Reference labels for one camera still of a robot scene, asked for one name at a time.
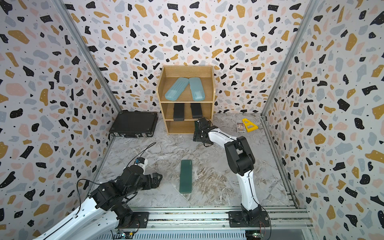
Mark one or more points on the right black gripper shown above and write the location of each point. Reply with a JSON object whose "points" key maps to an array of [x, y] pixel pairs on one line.
{"points": [[195, 137]]}

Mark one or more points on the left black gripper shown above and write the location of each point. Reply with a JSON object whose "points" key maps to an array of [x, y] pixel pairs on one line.
{"points": [[150, 185]]}

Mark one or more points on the black pencil case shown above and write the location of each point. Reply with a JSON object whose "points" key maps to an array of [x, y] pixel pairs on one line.
{"points": [[196, 110], [179, 112]]}

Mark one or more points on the light blue pencil case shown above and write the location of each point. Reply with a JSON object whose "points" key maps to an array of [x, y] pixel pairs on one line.
{"points": [[197, 90], [177, 89]]}

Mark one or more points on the green pencil case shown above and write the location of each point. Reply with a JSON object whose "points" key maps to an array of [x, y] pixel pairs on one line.
{"points": [[197, 129], [186, 177]]}

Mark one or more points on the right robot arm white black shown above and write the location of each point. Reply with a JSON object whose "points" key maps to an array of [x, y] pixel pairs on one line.
{"points": [[241, 162]]}

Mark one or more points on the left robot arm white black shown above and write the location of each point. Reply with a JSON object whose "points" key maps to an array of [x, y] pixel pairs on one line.
{"points": [[106, 208]]}

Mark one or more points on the wooden three-tier shelf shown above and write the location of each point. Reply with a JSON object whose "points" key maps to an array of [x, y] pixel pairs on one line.
{"points": [[168, 76]]}

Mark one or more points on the small card box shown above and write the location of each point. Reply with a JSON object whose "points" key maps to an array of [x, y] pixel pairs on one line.
{"points": [[240, 127]]}

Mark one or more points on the yellow triangular plastic piece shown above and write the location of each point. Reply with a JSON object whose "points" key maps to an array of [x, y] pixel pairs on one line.
{"points": [[249, 126]]}

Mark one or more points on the black flat case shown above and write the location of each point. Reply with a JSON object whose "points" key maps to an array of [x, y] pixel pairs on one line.
{"points": [[134, 124]]}

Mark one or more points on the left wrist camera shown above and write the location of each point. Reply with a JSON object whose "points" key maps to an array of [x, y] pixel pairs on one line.
{"points": [[141, 162]]}

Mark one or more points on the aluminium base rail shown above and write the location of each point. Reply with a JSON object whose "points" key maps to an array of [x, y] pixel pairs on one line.
{"points": [[193, 224]]}

